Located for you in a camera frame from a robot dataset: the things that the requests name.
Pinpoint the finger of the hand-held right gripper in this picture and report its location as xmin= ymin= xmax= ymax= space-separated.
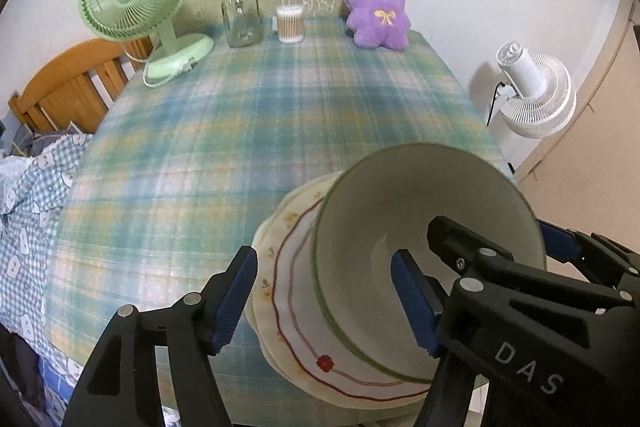
xmin=426 ymin=215 xmax=512 ymax=280
xmin=536 ymin=218 xmax=640 ymax=279

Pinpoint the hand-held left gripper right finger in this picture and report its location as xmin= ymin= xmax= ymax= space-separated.
xmin=390 ymin=249 xmax=481 ymax=427

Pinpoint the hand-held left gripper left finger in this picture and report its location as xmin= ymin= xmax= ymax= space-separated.
xmin=61 ymin=245 xmax=259 ymax=427

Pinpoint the white plate with red pattern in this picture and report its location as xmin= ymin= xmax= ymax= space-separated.
xmin=272 ymin=201 xmax=437 ymax=409

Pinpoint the cream plate with yellow flowers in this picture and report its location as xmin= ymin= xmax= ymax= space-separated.
xmin=243 ymin=172 xmax=432 ymax=414

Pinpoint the small cream ceramic bowl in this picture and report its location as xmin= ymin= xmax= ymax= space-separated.
xmin=311 ymin=144 xmax=547 ymax=383

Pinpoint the white fan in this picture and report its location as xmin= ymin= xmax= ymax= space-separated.
xmin=487 ymin=41 xmax=577 ymax=138

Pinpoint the dark cloth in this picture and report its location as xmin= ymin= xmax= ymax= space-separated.
xmin=0 ymin=324 xmax=47 ymax=414

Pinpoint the blue checked blanket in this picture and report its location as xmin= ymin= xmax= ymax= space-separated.
xmin=0 ymin=134 xmax=94 ymax=344

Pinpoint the purple plush toy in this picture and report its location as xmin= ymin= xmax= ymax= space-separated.
xmin=341 ymin=0 xmax=412 ymax=52

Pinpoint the glass jar with dark lid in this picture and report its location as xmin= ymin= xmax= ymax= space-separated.
xmin=220 ymin=0 xmax=264 ymax=48

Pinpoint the cotton swab container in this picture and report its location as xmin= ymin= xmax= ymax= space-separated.
xmin=276 ymin=5 xmax=305 ymax=44

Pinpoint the green fan cable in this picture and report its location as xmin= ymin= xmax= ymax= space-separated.
xmin=125 ymin=38 xmax=197 ymax=88

